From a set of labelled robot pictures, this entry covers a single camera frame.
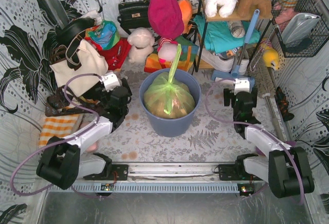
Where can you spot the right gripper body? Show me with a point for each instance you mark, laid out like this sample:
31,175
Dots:
229,96

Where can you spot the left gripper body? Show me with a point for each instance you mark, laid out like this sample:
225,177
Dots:
96,90

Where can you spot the green trash bag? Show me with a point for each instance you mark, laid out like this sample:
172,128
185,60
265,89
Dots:
166,81

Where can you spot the blue trash bin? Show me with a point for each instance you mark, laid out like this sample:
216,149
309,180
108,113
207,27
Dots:
172,127

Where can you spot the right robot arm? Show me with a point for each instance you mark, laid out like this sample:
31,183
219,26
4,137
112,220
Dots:
285,168

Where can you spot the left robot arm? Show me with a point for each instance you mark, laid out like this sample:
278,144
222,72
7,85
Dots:
65,159

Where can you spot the cream canvas tote bag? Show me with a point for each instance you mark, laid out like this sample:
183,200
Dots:
91,62

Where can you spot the magenta cloth bag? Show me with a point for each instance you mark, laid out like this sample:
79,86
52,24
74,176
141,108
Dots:
165,18

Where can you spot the yellow plush duck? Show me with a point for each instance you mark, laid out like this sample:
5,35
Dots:
270,56

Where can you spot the crumpled brown paper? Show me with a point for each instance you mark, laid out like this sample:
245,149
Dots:
169,104

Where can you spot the orange checkered towel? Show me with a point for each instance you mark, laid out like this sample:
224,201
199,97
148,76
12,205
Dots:
60,127

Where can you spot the cream plush sheep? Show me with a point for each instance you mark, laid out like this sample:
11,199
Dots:
141,41

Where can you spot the teal cloth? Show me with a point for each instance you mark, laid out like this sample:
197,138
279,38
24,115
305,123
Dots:
218,36

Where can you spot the grey patterned sneaker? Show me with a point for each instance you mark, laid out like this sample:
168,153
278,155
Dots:
236,28

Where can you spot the pink plush doll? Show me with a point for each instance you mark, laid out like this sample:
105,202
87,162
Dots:
167,50

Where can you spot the black hat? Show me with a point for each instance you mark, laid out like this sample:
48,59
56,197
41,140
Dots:
65,35

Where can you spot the silver foil pouch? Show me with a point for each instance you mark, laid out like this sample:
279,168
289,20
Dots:
299,27

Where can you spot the black leather handbag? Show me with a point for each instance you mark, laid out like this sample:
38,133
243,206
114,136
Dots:
133,15

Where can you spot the orange plush toy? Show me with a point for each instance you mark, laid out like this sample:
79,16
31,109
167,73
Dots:
186,11

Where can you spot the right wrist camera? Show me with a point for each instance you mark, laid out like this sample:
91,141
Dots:
242,85

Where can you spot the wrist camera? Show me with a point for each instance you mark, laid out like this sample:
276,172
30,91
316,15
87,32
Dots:
242,85
110,81

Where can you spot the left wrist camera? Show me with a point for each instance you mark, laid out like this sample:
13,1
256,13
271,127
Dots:
110,81

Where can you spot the blue handled mop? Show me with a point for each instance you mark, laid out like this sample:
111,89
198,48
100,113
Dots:
229,77

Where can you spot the brown patterned strap bag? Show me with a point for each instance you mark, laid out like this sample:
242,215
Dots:
57,105

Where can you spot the black wire basket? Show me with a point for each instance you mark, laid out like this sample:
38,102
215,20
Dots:
310,45

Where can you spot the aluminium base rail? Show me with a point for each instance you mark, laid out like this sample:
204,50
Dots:
165,177

